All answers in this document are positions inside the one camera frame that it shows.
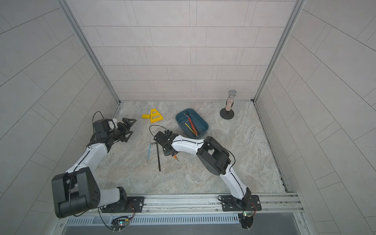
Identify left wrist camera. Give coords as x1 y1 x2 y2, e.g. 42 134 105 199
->
93 118 118 135

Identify yellow triangular frame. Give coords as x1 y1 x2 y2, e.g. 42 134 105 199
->
150 109 164 123

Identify glitter microphone on stand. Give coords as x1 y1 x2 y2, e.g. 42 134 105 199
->
220 90 237 119

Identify yellow handled hex key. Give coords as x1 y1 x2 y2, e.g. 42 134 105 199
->
184 122 196 137

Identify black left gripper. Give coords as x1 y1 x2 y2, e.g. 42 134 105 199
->
107 118 136 143

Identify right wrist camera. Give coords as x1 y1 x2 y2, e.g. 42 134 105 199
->
154 130 171 145

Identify left circuit board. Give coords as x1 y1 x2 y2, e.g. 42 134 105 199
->
110 216 130 233

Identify small black hex key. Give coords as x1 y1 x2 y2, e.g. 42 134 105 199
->
151 142 161 172

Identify blue handled hex key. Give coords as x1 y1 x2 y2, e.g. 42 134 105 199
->
146 143 151 162

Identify teal storage box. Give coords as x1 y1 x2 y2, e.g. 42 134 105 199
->
175 108 209 139

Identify large black hex key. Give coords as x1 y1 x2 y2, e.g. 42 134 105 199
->
183 111 199 136

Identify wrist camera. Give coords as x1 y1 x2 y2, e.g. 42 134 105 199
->
154 130 171 145
93 118 118 135

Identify aluminium mounting rail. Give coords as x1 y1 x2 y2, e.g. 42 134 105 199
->
63 192 303 217

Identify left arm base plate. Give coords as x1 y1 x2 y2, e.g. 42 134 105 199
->
100 196 145 213

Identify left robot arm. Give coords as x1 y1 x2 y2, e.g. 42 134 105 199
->
52 118 136 218

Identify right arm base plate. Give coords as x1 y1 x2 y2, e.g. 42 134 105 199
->
217 195 262 212

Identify yellow rectangular block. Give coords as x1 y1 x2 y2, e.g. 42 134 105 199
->
142 114 151 119

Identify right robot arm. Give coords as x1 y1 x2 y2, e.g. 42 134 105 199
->
154 130 251 210

